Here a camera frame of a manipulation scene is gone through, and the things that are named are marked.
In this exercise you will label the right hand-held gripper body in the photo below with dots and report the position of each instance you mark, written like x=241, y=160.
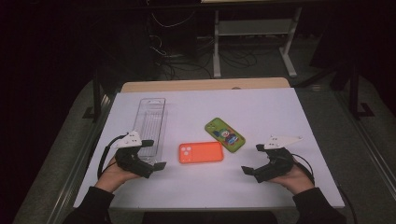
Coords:
x=278, y=163

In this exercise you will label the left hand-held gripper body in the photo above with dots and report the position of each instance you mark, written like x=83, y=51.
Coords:
x=130, y=160

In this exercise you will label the clear plastic rack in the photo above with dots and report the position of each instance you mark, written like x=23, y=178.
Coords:
x=151, y=123

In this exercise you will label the green cartoon phone case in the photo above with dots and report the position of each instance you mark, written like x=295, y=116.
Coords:
x=224, y=134

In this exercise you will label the orange phone case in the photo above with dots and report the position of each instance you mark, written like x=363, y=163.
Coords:
x=202, y=153

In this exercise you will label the person's right hand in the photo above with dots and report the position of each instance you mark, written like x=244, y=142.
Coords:
x=295, y=180

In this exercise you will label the person's left hand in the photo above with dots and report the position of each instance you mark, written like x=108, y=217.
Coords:
x=112, y=177

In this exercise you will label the black metal stand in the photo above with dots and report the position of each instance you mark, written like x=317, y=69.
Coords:
x=355, y=93
x=97, y=93

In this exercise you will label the metal floor rail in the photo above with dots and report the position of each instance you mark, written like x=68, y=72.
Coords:
x=77, y=174
x=367, y=143

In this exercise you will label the white metal desk frame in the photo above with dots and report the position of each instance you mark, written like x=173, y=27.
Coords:
x=253, y=28

